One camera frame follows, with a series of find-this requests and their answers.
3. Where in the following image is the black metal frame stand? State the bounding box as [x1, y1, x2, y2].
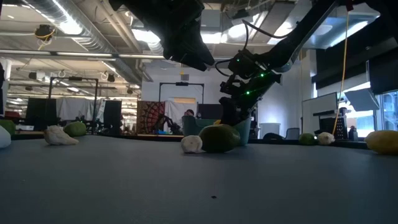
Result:
[48, 77, 100, 135]
[158, 82, 205, 105]

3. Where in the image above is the black screen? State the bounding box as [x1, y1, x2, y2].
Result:
[197, 103, 223, 121]

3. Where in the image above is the tilted grey panel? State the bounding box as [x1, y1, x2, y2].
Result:
[344, 88, 381, 112]

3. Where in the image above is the black mesh grater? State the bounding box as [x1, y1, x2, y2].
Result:
[334, 115, 349, 140]

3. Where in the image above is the grey ceiling pipe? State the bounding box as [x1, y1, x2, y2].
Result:
[0, 49, 231, 62]

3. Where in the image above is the grey chair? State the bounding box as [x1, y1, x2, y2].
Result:
[285, 127, 301, 141]

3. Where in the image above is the whiteboard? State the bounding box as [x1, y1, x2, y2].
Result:
[300, 91, 339, 135]

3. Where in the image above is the ceiling light panel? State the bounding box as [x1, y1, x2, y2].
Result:
[132, 28, 224, 44]

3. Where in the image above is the teal plastic basket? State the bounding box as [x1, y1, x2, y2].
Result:
[182, 115, 252, 146]

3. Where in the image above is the black bag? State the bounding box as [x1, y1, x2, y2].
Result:
[262, 133, 285, 141]

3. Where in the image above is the white bin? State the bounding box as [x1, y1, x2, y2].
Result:
[259, 123, 281, 140]

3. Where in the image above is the white hanging sheet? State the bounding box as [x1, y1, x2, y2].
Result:
[55, 97, 106, 122]

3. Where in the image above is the yellow hanging cable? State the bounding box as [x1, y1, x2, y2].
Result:
[331, 12, 351, 135]

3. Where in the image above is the yellow ceiling cable reel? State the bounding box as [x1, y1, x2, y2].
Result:
[34, 24, 57, 50]

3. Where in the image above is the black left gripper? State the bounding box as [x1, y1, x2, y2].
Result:
[141, 18, 215, 72]

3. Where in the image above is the white hanging cloth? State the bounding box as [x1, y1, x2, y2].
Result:
[164, 98, 198, 133]

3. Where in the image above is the large silver round duct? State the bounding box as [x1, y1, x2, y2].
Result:
[23, 0, 146, 85]

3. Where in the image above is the black upright panel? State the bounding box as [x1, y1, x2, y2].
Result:
[103, 100, 123, 136]

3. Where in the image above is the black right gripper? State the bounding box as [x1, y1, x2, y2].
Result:
[219, 70, 282, 126]

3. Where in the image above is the pointed white garlic bulb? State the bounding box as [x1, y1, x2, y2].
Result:
[43, 125, 80, 146]

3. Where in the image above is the red patterned tapestry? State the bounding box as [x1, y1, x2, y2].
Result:
[136, 100, 166, 135]

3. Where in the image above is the black window blind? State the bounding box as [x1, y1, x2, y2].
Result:
[312, 18, 398, 95]

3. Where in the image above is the silver rectangular duct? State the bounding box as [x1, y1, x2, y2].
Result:
[222, 1, 312, 46]

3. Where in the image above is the large dark green lime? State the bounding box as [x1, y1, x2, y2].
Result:
[198, 124, 241, 154]

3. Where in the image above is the grey ceiling box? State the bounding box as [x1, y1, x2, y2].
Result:
[201, 9, 222, 31]

